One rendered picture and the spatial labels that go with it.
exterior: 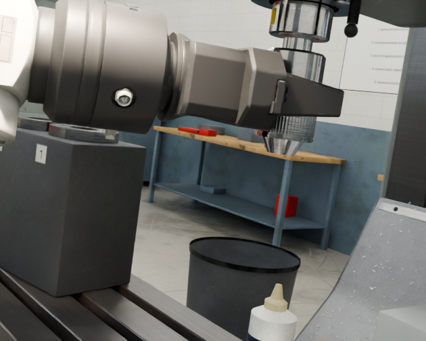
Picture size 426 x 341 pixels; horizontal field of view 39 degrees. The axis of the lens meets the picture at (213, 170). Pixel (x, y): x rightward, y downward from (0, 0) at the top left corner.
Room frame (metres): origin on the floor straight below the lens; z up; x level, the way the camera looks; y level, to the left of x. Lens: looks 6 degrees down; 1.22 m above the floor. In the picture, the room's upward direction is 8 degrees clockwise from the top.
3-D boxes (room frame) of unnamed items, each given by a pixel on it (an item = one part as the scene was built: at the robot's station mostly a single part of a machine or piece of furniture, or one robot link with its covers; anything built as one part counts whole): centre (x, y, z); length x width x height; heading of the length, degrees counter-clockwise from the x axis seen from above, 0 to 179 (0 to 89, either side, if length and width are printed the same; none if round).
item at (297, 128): (0.47, -0.05, 1.23); 0.05 x 0.05 x 0.06
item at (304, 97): (0.44, -0.06, 1.23); 0.06 x 0.02 x 0.03; 108
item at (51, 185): (0.80, 0.21, 1.07); 0.22 x 0.12 x 0.20; 50
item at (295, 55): (0.47, -0.05, 1.26); 0.05 x 0.05 x 0.01
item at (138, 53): (0.44, 0.04, 1.23); 0.13 x 0.12 x 0.10; 18
